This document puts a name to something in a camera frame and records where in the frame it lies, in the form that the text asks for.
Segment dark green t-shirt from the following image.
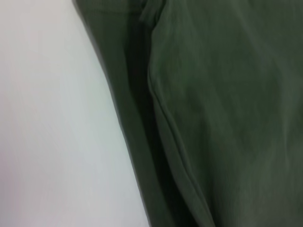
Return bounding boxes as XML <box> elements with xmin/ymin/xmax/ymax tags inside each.
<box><xmin>72</xmin><ymin>0</ymin><xmax>303</xmax><ymax>227</ymax></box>

